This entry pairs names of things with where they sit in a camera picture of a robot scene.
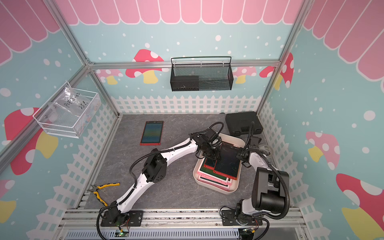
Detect red writing tablet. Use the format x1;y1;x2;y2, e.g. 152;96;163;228
140;121;164;146
203;143;241;180

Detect white plastic storage box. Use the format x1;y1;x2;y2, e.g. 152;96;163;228
193;134;245;195

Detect red writing tablet top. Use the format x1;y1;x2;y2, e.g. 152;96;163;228
140;121;164;146

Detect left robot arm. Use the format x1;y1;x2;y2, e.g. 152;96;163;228
97;129;222;226

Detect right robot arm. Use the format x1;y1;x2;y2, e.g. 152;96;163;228
235;136;291;225

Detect pink writing tablet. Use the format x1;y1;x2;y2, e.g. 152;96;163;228
197;165;233;191

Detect black box in basket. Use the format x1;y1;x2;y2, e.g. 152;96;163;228
170;76;200;92

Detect clear tape roll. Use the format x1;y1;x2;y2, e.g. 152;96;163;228
259;144;273;156

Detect black plastic tool case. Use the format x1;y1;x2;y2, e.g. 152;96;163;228
225;112;264;137

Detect green circuit board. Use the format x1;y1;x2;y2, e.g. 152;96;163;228
115;230;130;238

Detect clear plastic bag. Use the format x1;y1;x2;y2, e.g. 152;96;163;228
45;84;91;127

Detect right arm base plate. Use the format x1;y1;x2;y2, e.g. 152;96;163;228
221;209;263;226

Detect black mesh wall basket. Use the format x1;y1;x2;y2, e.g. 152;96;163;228
171;56;234;91

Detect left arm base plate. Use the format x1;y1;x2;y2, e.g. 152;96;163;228
101;211;144;227

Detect yellow handled pliers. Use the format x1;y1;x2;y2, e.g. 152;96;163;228
86;182;121;208

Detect white wire wall basket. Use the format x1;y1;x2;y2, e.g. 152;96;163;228
33;82;101;139

